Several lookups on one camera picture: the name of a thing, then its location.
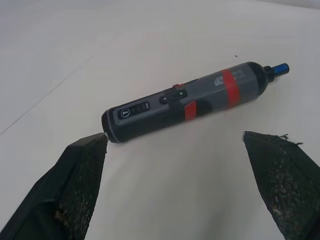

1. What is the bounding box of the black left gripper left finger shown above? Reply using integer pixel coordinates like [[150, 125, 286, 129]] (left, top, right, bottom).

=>
[[0, 132, 109, 240]]

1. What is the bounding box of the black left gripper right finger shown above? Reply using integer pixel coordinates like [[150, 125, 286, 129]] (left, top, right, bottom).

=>
[[241, 130, 320, 240]]

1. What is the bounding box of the grey red electric screwdriver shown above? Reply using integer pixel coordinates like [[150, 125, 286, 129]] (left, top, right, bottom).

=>
[[101, 61, 290, 144]]

